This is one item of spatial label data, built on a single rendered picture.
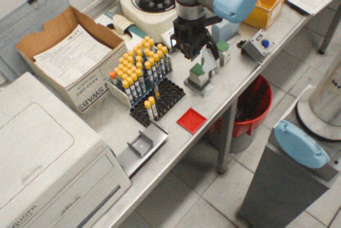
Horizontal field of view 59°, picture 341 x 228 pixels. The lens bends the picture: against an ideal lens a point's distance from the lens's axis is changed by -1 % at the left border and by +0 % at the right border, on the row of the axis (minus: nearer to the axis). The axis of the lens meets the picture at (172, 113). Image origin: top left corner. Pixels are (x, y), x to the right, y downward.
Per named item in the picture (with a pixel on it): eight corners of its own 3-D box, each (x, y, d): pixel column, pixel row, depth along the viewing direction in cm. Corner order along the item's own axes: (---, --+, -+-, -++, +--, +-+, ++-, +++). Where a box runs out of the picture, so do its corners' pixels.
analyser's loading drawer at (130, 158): (119, 189, 82) (114, 183, 78) (103, 174, 85) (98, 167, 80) (170, 137, 89) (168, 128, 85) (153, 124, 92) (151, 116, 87)
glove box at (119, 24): (135, 69, 107) (130, 50, 98) (92, 39, 116) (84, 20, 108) (159, 49, 111) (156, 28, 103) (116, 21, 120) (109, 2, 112)
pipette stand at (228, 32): (221, 50, 107) (223, 30, 99) (207, 41, 111) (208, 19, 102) (241, 36, 110) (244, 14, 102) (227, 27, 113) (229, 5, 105)
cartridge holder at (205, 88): (204, 97, 98) (204, 91, 95) (183, 83, 101) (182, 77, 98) (215, 86, 100) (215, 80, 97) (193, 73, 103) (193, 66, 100)
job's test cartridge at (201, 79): (200, 89, 98) (200, 78, 92) (189, 83, 100) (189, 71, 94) (208, 82, 99) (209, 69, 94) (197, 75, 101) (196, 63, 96)
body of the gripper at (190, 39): (170, 51, 83) (166, 17, 72) (190, 33, 86) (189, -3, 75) (192, 64, 80) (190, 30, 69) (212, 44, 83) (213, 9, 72)
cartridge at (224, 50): (223, 66, 104) (224, 52, 98) (212, 60, 106) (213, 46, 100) (230, 59, 105) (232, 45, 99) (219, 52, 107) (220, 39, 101)
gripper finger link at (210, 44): (207, 61, 85) (192, 35, 81) (211, 57, 85) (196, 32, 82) (219, 61, 81) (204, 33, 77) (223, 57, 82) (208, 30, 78)
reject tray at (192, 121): (193, 135, 91) (192, 133, 90) (176, 122, 94) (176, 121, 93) (207, 120, 93) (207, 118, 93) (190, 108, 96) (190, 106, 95)
